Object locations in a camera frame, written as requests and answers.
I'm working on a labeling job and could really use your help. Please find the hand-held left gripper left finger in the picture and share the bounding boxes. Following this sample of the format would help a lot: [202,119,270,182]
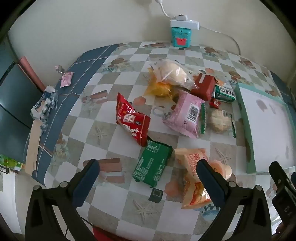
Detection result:
[25,159,100,241]

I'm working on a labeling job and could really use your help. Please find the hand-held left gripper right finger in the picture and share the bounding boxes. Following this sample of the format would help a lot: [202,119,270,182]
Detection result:
[196,159,272,241]

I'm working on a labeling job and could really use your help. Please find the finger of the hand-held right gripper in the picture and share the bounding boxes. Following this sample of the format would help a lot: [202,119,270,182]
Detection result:
[269,161,293,198]

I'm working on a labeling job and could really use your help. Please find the pale orange snack packet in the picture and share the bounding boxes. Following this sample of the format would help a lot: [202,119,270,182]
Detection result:
[174,148,233,210]

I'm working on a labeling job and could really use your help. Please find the white tray with teal rim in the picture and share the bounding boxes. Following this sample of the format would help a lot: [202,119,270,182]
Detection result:
[234,83,296,174]

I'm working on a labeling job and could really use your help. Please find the dark green snack packet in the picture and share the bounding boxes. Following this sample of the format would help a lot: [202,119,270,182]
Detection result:
[132,139,173,189]

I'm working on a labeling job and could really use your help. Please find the round cracker packet green edges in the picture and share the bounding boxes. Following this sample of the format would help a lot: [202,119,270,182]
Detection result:
[200,103,236,139]

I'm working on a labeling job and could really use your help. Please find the pink snack packet with barcode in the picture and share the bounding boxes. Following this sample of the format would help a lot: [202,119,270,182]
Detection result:
[162,90,206,139]

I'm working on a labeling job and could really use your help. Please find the red snack bag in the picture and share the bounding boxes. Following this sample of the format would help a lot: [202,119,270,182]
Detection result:
[116,93,151,147]

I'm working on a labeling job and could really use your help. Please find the small red candy packet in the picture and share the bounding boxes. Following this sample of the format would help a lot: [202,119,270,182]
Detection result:
[209,97,223,109]

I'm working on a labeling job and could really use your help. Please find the green and white snack packet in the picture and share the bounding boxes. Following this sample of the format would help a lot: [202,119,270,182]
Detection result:
[213,80,236,103]

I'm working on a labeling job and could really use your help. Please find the red box-shaped snack packet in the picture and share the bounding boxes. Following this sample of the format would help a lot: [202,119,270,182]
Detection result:
[190,73,216,101]

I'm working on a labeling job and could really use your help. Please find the yellow orange snack packet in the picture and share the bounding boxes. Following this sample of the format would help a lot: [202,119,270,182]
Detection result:
[144,68,179,99]

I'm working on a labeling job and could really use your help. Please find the clear bag of buns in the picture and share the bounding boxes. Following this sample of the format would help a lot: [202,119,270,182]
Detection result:
[149,59,199,90]

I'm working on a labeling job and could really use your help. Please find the red object under table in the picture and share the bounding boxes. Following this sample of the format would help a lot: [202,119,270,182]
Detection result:
[92,227,130,241]

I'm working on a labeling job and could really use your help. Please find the checkered printed tablecloth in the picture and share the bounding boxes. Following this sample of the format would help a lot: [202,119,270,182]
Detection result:
[25,42,296,241]

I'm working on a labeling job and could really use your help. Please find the green packaging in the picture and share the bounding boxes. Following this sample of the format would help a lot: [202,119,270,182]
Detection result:
[0,154,25,173]

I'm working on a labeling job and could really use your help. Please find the crumpled blue and white bag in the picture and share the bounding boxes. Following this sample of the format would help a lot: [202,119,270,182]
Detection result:
[31,86,58,133]

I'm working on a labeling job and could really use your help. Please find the small pink flat packet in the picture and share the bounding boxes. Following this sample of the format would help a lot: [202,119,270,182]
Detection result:
[60,71,75,88]

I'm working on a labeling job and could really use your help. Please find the dark cabinet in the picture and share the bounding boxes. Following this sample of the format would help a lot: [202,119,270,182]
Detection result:
[0,38,47,163]

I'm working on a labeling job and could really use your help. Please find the teal box with red label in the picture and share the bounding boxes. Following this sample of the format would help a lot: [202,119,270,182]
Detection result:
[171,26,192,48]

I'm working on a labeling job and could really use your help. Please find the white power strip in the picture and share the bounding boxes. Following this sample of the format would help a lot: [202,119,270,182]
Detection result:
[170,14,200,30]

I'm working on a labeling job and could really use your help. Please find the brown wooden frame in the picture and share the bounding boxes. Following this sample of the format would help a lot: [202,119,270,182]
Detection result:
[19,57,47,91]

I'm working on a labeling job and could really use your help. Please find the thin white cable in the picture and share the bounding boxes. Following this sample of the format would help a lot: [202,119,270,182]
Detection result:
[199,25,241,55]

